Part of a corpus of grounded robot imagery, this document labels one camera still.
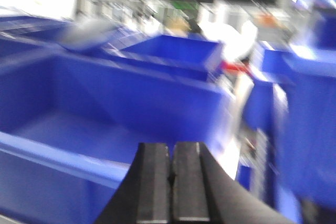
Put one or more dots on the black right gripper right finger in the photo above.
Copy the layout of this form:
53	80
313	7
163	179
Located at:
204	193

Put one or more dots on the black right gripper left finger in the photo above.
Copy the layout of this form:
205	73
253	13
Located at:
144	194

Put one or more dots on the blue box at right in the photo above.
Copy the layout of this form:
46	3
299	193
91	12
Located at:
293	102

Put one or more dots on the blue plastic box below rack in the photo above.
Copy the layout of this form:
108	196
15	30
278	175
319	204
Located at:
71	125

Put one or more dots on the silver metal tray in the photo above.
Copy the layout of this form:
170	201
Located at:
88	34

